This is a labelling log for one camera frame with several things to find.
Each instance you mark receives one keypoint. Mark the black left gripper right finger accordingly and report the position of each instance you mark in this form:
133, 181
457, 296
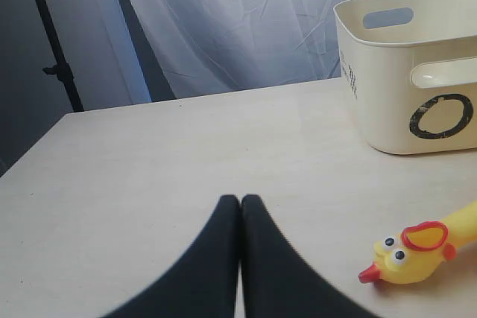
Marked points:
276, 281

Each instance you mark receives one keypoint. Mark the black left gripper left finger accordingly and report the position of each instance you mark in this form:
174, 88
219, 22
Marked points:
203, 281

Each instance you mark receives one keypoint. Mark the whole rubber chicken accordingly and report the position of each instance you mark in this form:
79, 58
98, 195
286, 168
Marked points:
412, 255

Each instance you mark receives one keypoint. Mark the cream bin marked O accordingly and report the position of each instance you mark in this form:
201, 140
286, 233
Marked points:
411, 70

